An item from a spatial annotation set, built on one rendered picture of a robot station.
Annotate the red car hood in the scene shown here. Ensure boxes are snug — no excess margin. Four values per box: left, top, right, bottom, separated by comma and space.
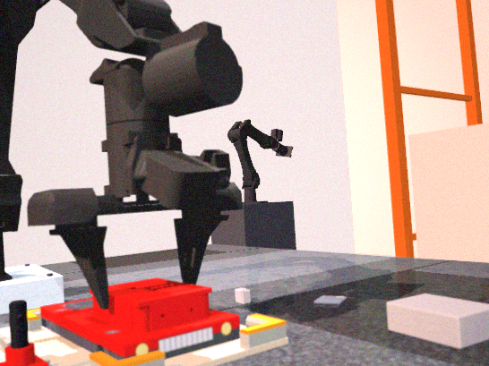
90, 278, 211, 334

